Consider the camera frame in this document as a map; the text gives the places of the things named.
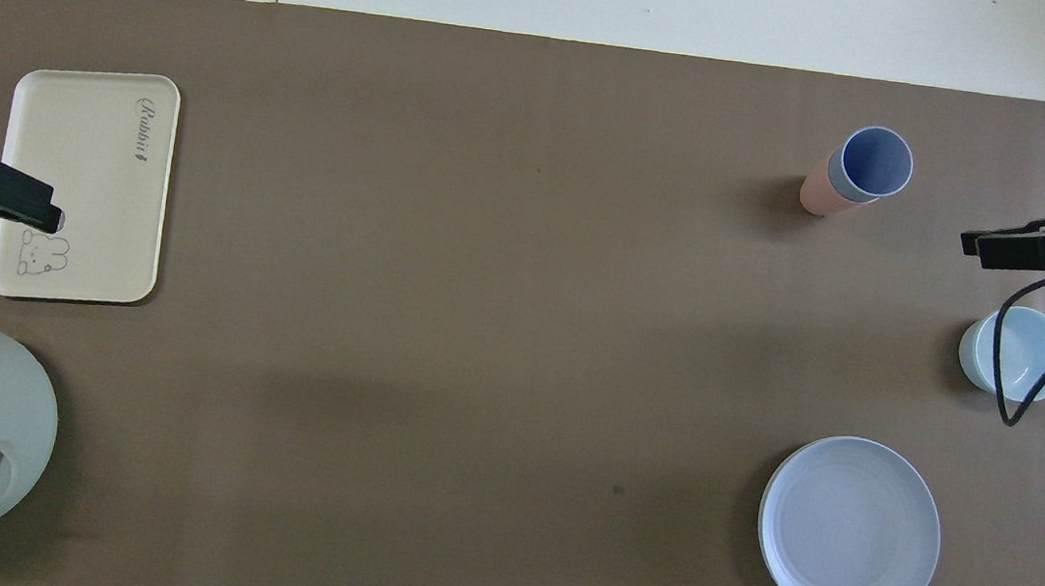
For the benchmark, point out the blue plastic cup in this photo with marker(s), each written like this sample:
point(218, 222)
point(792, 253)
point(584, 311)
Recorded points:
point(876, 161)

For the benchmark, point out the pink plastic cup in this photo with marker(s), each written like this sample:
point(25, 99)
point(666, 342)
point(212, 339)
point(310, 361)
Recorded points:
point(817, 193)

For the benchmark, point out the cream tray with rabbit print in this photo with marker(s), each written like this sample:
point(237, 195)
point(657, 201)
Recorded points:
point(87, 189)

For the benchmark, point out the light blue bowl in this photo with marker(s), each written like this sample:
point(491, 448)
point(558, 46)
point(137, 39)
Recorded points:
point(1031, 351)

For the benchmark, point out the lavender blue plate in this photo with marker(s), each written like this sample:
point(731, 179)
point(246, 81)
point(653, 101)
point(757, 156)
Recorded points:
point(850, 531)

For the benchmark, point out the brown paper table mat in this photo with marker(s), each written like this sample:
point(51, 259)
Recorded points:
point(480, 327)

